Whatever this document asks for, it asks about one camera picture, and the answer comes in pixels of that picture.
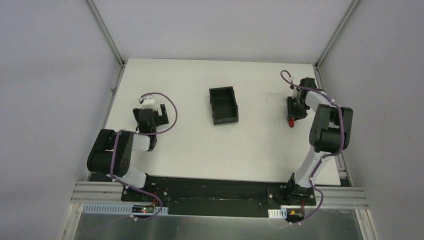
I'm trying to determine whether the red handled screwdriver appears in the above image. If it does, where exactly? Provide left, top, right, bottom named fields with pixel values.
left=287, top=116, right=295, bottom=128

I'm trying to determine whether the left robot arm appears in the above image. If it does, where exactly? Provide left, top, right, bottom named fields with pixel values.
left=87, top=104, right=169, bottom=189

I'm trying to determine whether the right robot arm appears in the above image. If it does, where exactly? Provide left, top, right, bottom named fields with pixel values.
left=273, top=77, right=353, bottom=205

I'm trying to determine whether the black plastic bin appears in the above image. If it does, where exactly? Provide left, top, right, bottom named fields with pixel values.
left=209, top=86, right=239, bottom=126

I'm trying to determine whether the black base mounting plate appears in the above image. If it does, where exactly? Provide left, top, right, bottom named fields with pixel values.
left=121, top=176, right=317, bottom=218

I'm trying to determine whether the left controller board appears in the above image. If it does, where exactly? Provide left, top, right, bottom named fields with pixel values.
left=131, top=205, right=155, bottom=214

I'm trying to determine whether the controller board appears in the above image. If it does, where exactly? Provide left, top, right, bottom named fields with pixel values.
left=131, top=205, right=155, bottom=214
left=286, top=208, right=305, bottom=223

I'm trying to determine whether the right controller board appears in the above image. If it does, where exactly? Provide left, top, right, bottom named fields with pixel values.
left=286, top=208, right=305, bottom=223

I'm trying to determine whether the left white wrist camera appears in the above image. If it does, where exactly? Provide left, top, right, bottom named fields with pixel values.
left=139, top=94, right=158, bottom=111

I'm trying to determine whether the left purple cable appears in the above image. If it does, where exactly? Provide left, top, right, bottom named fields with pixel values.
left=109, top=92, right=179, bottom=222

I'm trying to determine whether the right aluminium frame post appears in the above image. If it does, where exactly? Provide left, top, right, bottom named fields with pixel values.
left=315, top=0, right=362, bottom=70

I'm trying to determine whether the aluminium frame post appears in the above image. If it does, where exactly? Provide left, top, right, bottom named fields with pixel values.
left=315, top=0, right=362, bottom=70
left=84, top=0, right=125, bottom=68

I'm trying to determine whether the left aluminium frame post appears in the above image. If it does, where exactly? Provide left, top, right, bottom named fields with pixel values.
left=84, top=0, right=125, bottom=68

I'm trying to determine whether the aluminium front rail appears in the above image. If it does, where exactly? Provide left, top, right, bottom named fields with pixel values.
left=70, top=181, right=369, bottom=210

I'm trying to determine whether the right white cable duct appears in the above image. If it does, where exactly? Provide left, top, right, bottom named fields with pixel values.
left=267, top=208, right=288, bottom=219

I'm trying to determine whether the white cable duct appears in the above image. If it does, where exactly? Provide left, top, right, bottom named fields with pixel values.
left=82, top=203, right=169, bottom=216
left=267, top=208, right=288, bottom=219

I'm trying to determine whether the left white cable duct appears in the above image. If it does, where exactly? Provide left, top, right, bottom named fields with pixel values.
left=82, top=203, right=169, bottom=216

